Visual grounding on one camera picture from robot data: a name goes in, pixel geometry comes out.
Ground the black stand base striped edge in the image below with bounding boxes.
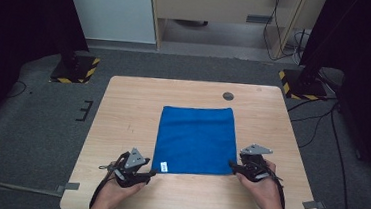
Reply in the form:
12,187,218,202
276,66,331,103
48,48,101,87

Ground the thin black floor cable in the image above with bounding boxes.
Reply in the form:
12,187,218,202
7,80,29,100

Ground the grey tape piece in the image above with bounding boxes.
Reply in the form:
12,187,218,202
301,199,327,209
55,181,81,196

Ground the black hanging cable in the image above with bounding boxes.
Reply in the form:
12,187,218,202
260,0,304,64

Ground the black cable bundle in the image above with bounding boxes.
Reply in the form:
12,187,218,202
291,27,312,67

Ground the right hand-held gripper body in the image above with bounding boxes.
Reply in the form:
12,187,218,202
236,142,280,185

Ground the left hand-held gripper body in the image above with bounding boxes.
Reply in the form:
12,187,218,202
108,145,155,191

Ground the long black floor cable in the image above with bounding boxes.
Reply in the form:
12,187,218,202
322,104,366,209

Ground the person's right hand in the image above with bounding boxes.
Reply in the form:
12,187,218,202
232,156,291,209

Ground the light wooden desk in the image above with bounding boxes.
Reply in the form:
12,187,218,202
144,0,328,63

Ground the person's left hand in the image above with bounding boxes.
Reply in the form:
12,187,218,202
89,173,150,209

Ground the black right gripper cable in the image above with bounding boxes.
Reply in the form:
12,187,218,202
264,169,290,209

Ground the grey slot plate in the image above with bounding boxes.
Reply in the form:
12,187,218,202
245,13,274,25

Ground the blue cloth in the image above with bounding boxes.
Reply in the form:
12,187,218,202
150,101,242,181

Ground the black curtain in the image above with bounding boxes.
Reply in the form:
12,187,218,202
289,0,371,182
0,0,93,148

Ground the white cabinet panel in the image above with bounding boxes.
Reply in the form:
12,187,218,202
58,0,160,45

